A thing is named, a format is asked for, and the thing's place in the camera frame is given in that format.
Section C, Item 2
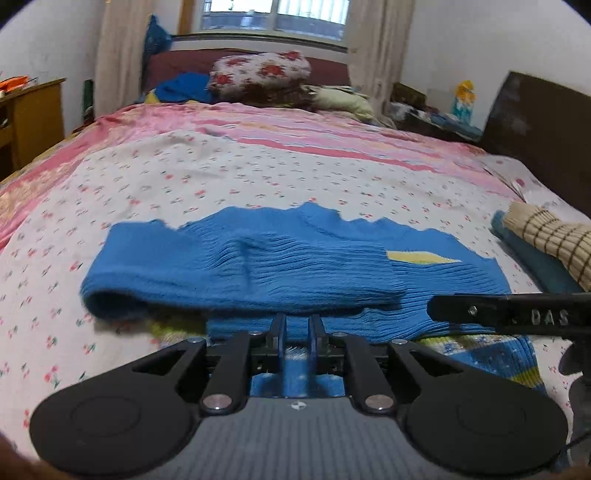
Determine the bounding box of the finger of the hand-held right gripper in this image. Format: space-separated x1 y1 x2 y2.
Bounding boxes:
428 294 509 334

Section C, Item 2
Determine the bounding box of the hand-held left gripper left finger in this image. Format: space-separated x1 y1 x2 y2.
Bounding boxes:
117 314 287 414

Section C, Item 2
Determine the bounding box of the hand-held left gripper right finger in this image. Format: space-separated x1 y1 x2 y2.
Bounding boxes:
308 315 472 414

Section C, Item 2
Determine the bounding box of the blue knit sweater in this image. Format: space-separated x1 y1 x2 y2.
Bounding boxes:
81 202 550 398

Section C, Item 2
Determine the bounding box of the teal folded garment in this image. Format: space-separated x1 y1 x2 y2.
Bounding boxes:
490 211 585 295

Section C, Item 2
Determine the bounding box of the beige striped folded sweater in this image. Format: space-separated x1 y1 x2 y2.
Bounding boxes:
502 202 591 292

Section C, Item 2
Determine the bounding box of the dark wooden headboard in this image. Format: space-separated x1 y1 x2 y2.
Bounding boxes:
480 71 591 206

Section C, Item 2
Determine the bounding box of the cluttered nightstand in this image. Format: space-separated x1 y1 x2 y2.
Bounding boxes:
387 82 486 143

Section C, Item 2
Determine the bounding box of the cherry print bed sheet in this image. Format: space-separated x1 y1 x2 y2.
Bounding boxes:
0 129 591 467

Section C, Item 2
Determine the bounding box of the pink striped blanket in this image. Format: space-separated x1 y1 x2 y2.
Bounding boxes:
0 100 525 252

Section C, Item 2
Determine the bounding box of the cream pillow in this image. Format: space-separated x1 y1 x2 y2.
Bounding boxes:
308 85 380 124

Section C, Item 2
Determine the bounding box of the brown patterned cloth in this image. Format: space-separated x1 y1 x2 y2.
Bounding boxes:
238 85 326 110

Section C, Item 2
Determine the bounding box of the blue crumpled cloth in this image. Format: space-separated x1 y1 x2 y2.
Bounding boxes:
156 72 219 105

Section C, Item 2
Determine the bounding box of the beige curtain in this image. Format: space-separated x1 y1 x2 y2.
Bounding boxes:
345 0 417 117
93 0 184 124

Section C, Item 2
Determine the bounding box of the red floral pillow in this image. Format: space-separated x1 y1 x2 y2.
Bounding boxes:
206 51 313 96

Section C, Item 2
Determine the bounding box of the maroon bed end board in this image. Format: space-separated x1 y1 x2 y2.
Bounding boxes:
141 46 352 94

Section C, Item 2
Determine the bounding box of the window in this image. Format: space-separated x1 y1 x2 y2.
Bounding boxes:
200 0 350 45

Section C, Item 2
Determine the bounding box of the blue hanging garment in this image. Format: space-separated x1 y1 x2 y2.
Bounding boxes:
144 15 174 62

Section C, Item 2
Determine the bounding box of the wooden desk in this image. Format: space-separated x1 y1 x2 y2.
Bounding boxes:
0 78 68 182

